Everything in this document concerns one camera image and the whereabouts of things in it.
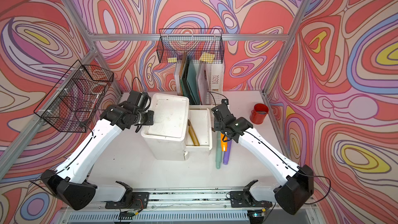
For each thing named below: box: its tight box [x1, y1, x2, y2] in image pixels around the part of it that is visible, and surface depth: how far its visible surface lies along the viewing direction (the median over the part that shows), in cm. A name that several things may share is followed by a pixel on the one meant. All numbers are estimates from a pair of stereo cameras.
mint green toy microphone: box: [215, 131, 223, 170], surface depth 86 cm
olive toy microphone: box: [187, 119, 201, 147], surface depth 86 cm
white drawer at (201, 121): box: [185, 107, 213, 152], surface depth 87 cm
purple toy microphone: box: [222, 137, 233, 165], surface depth 88 cm
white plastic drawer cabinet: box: [140, 92, 190, 161], surface depth 76 cm
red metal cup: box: [249, 103, 269, 125], surface depth 98 cm
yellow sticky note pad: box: [199, 51, 216, 63], surface depth 92 cm
